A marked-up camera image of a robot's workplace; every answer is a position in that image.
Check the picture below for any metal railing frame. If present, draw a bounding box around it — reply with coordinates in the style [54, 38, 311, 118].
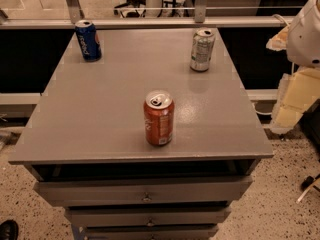
[0, 0, 320, 30]

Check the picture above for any green and white soda can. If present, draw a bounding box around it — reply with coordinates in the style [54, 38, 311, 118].
[190, 28, 215, 72]

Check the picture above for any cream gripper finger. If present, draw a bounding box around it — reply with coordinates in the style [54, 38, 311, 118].
[270, 67, 320, 134]
[266, 26, 289, 51]

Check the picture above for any red coke can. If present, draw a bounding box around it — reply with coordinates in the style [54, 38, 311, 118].
[143, 90, 175, 146]

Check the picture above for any black office chair base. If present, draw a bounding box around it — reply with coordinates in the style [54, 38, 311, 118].
[113, 0, 178, 18]

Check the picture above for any white cable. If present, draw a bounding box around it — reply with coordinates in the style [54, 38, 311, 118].
[253, 13, 294, 117]

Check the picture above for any blue pepsi can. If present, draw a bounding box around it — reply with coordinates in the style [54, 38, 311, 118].
[75, 20, 102, 62]

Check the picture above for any black shoe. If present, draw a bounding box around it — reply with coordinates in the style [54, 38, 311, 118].
[0, 220, 19, 240]

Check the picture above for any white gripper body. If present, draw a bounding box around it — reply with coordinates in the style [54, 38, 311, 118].
[286, 0, 320, 68]

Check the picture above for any grey drawer cabinet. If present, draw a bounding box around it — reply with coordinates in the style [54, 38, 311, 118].
[10, 29, 272, 240]

